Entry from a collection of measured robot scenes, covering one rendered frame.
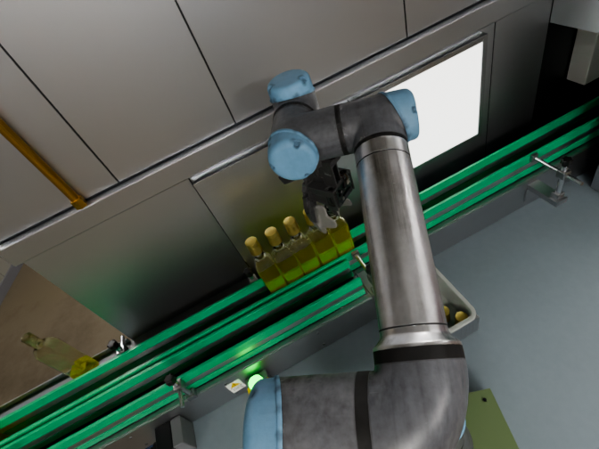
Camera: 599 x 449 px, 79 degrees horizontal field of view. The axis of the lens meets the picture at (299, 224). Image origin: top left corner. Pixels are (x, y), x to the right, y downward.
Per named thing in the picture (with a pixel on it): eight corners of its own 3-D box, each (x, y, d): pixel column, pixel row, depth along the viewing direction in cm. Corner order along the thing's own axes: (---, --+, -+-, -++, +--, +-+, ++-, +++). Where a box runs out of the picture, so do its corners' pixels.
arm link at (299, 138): (334, 129, 48) (333, 88, 55) (256, 148, 51) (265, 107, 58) (347, 174, 53) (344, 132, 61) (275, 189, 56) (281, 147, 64)
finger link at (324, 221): (335, 245, 80) (331, 211, 74) (314, 238, 83) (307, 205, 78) (343, 237, 82) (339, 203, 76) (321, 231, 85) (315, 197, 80)
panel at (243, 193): (475, 132, 126) (480, 30, 102) (481, 135, 124) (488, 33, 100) (242, 256, 119) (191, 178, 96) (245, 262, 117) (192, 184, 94)
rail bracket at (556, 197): (530, 191, 126) (542, 138, 110) (575, 220, 114) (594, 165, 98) (519, 198, 126) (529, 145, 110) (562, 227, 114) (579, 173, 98)
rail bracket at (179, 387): (199, 387, 104) (174, 370, 95) (204, 412, 99) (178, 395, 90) (186, 395, 104) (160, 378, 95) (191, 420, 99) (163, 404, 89)
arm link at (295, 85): (260, 97, 57) (266, 72, 63) (283, 153, 65) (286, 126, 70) (308, 85, 55) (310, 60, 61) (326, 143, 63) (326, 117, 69)
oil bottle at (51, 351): (100, 361, 121) (36, 324, 103) (98, 377, 117) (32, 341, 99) (84, 368, 121) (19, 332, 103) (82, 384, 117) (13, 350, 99)
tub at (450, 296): (430, 274, 120) (429, 259, 114) (479, 329, 104) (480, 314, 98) (384, 300, 119) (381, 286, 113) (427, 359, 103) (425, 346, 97)
